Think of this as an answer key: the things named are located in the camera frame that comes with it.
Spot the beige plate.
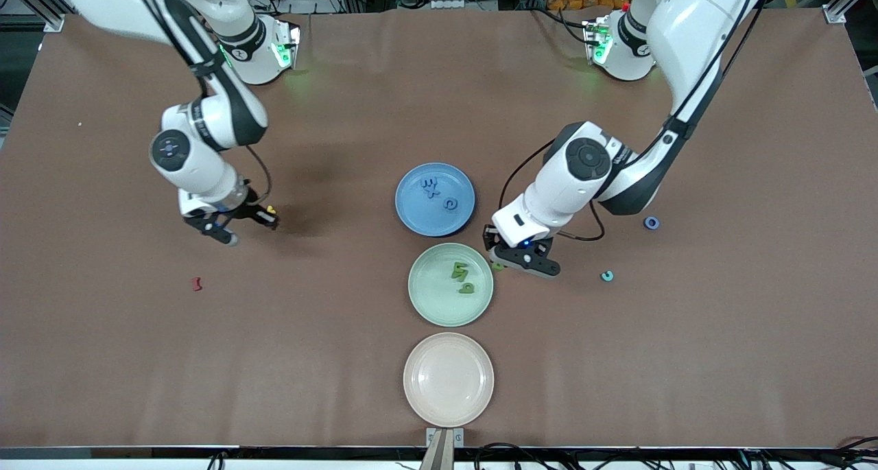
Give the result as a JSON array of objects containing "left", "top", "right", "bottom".
[{"left": 403, "top": 331, "right": 495, "bottom": 428}]

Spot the blue plate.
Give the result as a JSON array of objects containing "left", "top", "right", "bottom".
[{"left": 395, "top": 162, "right": 476, "bottom": 237}]

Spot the brown table cover sheet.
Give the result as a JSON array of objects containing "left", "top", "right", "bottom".
[{"left": 0, "top": 9, "right": 878, "bottom": 450}]

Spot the light green plate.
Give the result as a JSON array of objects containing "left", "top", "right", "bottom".
[{"left": 407, "top": 242, "right": 495, "bottom": 328}]

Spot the black looped cable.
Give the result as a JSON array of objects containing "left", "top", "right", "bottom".
[{"left": 473, "top": 443, "right": 549, "bottom": 470}]

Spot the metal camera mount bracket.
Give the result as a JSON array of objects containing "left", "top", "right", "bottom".
[{"left": 418, "top": 427, "right": 465, "bottom": 470}]

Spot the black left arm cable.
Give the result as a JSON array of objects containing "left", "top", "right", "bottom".
[{"left": 497, "top": 0, "right": 762, "bottom": 243}]

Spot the black table edge rail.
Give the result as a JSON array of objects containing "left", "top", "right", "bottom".
[{"left": 0, "top": 445, "right": 878, "bottom": 470}]

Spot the aluminium frame profile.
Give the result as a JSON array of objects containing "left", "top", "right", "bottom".
[
  {"left": 12, "top": 0, "right": 67, "bottom": 33},
  {"left": 822, "top": 0, "right": 878, "bottom": 25}
]

